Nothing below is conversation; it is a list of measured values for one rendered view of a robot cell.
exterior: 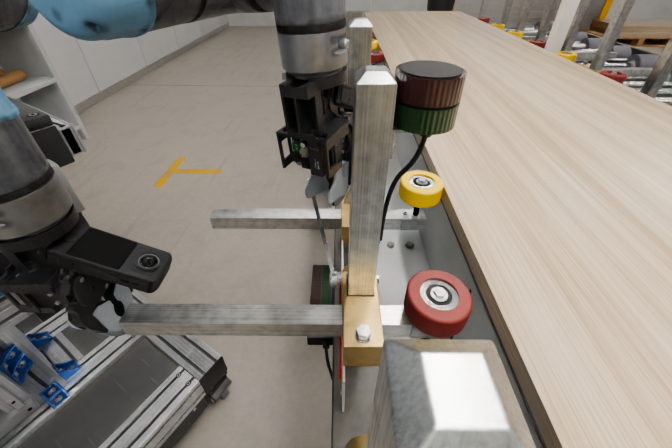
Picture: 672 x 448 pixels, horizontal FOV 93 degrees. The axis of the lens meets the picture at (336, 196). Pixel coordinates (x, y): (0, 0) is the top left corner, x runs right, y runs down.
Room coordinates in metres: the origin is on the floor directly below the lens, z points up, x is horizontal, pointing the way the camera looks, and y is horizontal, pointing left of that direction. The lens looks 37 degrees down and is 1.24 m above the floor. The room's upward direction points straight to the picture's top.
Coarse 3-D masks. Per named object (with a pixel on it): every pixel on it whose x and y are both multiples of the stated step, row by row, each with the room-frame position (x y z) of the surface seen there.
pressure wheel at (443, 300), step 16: (432, 272) 0.28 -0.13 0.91; (416, 288) 0.25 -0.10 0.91; (432, 288) 0.26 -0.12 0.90; (448, 288) 0.25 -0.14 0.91; (464, 288) 0.25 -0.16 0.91; (416, 304) 0.23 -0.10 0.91; (432, 304) 0.23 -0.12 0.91; (448, 304) 0.23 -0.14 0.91; (464, 304) 0.23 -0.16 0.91; (416, 320) 0.22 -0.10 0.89; (432, 320) 0.21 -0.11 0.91; (448, 320) 0.21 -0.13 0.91; (464, 320) 0.21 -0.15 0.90; (448, 336) 0.21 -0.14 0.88
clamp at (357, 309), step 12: (348, 300) 0.26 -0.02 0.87; (360, 300) 0.26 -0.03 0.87; (372, 300) 0.26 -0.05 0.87; (348, 312) 0.24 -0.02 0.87; (360, 312) 0.24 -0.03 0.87; (372, 312) 0.24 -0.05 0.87; (348, 324) 0.23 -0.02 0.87; (360, 324) 0.23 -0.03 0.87; (372, 324) 0.23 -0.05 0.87; (348, 336) 0.21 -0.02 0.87; (372, 336) 0.21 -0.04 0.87; (348, 348) 0.20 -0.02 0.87; (360, 348) 0.20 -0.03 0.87; (372, 348) 0.20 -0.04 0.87; (348, 360) 0.20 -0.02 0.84; (360, 360) 0.20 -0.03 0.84; (372, 360) 0.20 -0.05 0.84
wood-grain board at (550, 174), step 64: (512, 64) 1.33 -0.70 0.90; (576, 64) 1.33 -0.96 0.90; (512, 128) 0.74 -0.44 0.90; (576, 128) 0.74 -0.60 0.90; (640, 128) 0.74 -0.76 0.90; (448, 192) 0.47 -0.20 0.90; (512, 192) 0.47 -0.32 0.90; (576, 192) 0.47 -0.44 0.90; (640, 192) 0.47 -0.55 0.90; (512, 256) 0.31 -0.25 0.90; (576, 256) 0.31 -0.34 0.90; (640, 256) 0.31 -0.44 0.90; (512, 320) 0.21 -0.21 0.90; (576, 320) 0.21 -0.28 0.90; (640, 320) 0.21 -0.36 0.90; (576, 384) 0.14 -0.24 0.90; (640, 384) 0.14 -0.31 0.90
